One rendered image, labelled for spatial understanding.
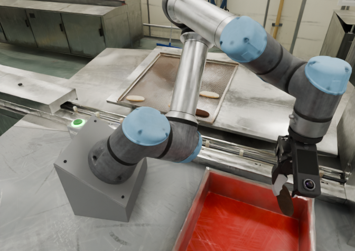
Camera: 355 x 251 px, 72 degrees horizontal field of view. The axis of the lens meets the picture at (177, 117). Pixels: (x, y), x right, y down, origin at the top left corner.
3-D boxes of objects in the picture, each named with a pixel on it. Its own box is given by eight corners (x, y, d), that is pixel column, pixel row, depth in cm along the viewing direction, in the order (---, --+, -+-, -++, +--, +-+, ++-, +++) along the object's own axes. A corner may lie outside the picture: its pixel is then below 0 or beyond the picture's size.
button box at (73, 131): (71, 145, 111) (64, 125, 105) (83, 135, 117) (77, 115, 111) (85, 149, 109) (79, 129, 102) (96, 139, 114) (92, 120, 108)
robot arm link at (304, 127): (339, 124, 47) (295, 121, 48) (330, 142, 50) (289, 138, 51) (325, 104, 53) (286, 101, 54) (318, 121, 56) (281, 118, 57)
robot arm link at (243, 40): (160, -34, 74) (270, 9, 39) (186, -12, 80) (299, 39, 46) (142, 2, 77) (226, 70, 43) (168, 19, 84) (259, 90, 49)
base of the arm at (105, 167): (118, 194, 71) (136, 179, 66) (77, 161, 69) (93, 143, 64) (138, 162, 84) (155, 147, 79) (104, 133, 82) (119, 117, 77)
